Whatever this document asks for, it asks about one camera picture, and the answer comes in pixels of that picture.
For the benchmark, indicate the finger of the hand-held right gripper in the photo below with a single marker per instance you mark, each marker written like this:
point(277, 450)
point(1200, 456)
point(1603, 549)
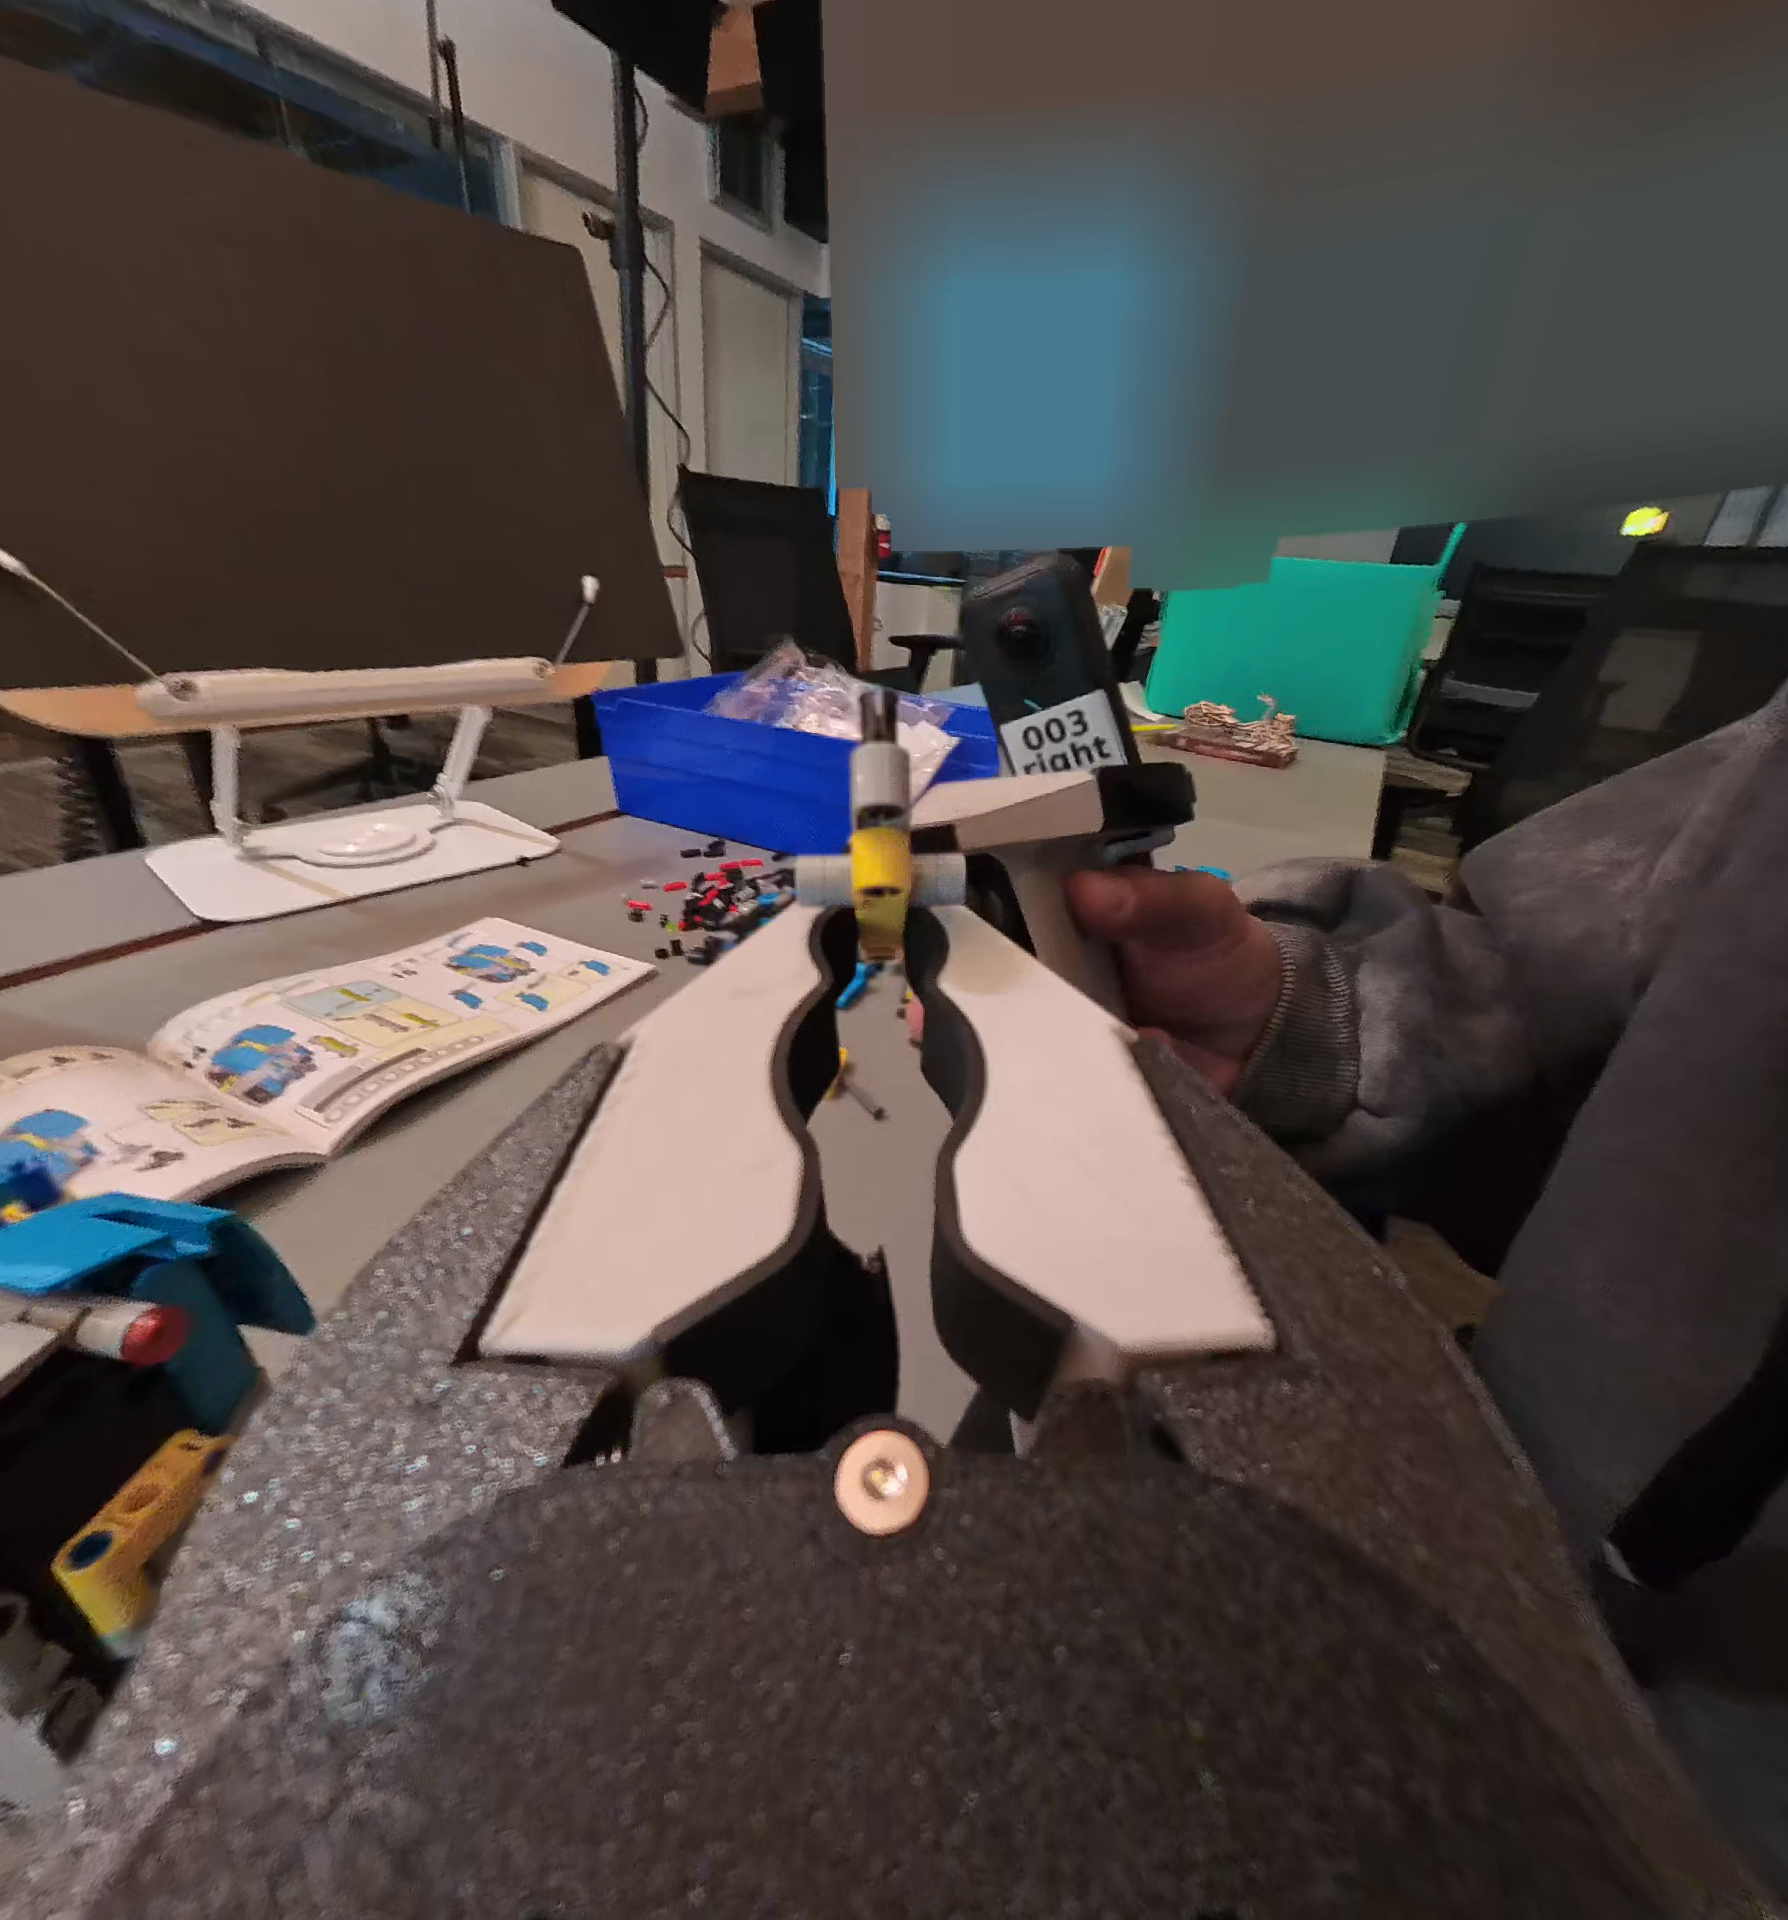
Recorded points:
point(1029, 812)

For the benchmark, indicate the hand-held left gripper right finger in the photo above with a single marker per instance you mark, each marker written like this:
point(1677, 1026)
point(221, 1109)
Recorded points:
point(1090, 1185)

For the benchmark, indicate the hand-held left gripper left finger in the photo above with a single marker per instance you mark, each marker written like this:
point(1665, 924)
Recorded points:
point(654, 1172)

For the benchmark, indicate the small yellow grey brick assembly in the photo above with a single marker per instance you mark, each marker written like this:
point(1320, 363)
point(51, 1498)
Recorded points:
point(880, 864)

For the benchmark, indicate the pile of small brick parts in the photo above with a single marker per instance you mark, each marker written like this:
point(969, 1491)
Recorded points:
point(713, 901)

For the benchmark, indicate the grey blue toy brick model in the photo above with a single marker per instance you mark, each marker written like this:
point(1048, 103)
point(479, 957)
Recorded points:
point(114, 1260)

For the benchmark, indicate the person's right forearm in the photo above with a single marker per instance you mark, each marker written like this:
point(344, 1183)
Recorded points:
point(1509, 975)

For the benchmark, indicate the grey desk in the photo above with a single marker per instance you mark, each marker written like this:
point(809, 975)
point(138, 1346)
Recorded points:
point(414, 1185)

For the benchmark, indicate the person's right hand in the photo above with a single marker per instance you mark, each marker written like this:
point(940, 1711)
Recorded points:
point(1193, 961)

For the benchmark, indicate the small wooden model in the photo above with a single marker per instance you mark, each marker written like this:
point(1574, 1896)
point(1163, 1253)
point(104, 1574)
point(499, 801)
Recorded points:
point(1233, 732)

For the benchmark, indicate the clear plastic parts bags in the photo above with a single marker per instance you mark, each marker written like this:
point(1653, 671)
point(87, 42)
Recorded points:
point(818, 697)

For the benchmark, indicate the teal green board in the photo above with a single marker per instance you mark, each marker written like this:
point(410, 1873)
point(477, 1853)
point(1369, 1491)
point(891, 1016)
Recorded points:
point(1284, 646)

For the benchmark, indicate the blue plastic bin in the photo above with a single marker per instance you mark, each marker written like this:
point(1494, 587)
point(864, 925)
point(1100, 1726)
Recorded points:
point(713, 779)

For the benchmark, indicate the open instruction booklet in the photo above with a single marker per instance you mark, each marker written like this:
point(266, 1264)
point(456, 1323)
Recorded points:
point(310, 1052)

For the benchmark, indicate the white folding book stand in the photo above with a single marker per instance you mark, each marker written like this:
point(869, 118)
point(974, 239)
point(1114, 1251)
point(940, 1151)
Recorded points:
point(354, 694)

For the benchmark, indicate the black light stand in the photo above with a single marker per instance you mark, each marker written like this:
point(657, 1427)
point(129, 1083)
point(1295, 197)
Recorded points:
point(628, 226)

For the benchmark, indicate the black mesh office chair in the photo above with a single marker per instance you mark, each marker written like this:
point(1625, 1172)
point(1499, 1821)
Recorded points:
point(1659, 674)

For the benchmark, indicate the dark flat board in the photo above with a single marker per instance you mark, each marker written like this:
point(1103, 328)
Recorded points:
point(265, 421)

